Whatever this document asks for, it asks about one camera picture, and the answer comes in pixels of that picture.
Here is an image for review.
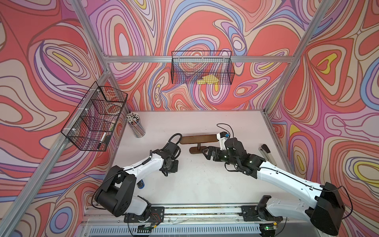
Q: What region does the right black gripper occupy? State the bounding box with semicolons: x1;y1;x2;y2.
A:
201;146;239;166

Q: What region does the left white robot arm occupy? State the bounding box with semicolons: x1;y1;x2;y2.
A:
92;133;182;221

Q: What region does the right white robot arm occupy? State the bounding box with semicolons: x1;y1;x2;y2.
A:
202;138;347;236

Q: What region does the brown wooden watch stand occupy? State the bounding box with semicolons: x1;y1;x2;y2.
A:
180;134;219;155

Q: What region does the blue stapler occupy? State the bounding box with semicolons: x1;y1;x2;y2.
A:
137;179;145;189

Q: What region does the white marker in basket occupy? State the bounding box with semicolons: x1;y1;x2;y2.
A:
97;132;106;150

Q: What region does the yellow paper in basket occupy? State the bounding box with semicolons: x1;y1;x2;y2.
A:
196;75;220;85

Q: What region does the black wire basket left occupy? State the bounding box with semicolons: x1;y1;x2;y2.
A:
61;82;128;152

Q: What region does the black wire basket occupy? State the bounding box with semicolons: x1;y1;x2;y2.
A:
171;49;235;85
61;82;128;152

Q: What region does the black wire basket back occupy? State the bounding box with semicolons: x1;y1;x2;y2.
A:
171;49;235;85

